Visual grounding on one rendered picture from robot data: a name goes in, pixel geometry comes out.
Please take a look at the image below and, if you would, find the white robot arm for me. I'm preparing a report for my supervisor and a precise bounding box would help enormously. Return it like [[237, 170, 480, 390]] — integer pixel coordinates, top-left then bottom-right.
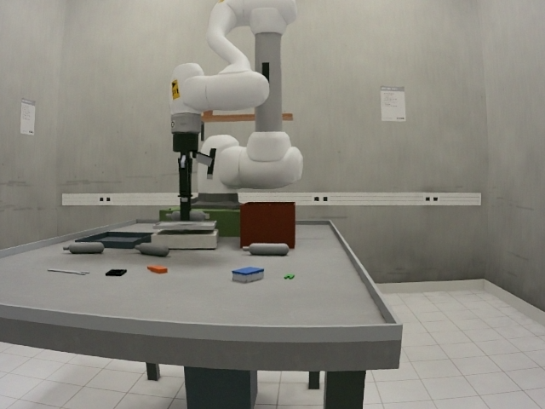
[[169, 0, 303, 210]]

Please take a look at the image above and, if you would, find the red open box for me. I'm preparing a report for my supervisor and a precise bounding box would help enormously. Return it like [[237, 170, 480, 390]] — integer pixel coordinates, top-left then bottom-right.
[[240, 202, 295, 249]]

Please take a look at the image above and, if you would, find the grey table edge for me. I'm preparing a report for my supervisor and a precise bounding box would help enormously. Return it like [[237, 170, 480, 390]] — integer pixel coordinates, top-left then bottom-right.
[[0, 219, 403, 343]]

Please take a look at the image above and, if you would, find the orange block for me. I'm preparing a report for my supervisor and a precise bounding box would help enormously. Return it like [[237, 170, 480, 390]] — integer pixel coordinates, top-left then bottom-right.
[[147, 266, 168, 274]]

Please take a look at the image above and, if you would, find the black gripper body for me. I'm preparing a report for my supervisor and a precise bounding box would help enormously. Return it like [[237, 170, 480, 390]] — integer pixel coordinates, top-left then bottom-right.
[[173, 133, 198, 169]]

